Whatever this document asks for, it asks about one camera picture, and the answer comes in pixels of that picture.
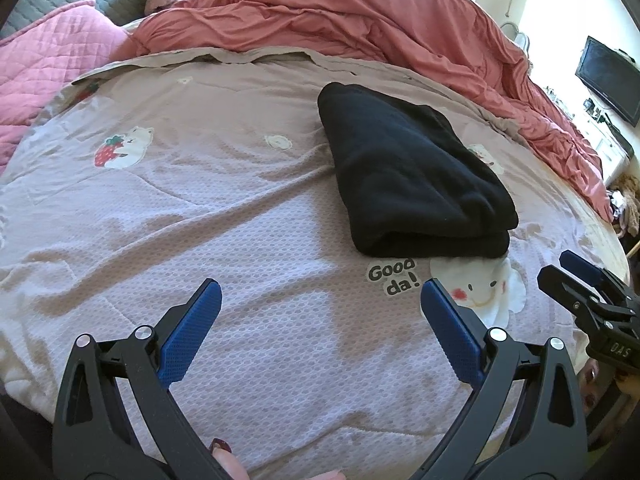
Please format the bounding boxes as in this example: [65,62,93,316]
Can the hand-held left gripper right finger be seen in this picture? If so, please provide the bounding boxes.
[420,278,588,480]

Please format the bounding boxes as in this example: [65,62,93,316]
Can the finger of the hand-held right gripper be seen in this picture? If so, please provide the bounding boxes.
[537,265,601,322]
[559,250,627,293]

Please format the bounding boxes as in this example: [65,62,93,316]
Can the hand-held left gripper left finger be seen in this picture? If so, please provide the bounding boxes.
[51,278,223,480]

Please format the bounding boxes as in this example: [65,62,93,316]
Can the black sweater with orange cuffs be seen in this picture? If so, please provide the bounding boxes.
[317,81,519,259]

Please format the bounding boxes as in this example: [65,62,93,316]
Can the person's right hand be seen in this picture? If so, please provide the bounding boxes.
[580,362,626,443]

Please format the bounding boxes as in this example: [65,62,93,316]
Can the person's left hand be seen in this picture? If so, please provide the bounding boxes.
[210,437,351,480]

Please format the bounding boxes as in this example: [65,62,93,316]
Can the plush toys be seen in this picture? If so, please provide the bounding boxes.
[607,175,640,236]

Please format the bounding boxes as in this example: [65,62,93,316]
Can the white desk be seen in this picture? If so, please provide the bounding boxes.
[575,100,640,188]

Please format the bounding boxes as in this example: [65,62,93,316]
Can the mauve printed blanket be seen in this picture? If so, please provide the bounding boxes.
[0,50,631,476]

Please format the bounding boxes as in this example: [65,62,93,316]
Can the black flat monitor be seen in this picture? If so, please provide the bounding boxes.
[575,36,640,127]

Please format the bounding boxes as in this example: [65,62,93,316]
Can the white desk fan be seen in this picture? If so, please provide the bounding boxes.
[500,22,532,56]

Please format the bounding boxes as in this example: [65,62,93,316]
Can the pink quilted pillow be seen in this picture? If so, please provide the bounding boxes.
[0,0,133,171]

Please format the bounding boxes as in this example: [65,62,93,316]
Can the red duvet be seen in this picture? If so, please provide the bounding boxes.
[112,0,613,223]

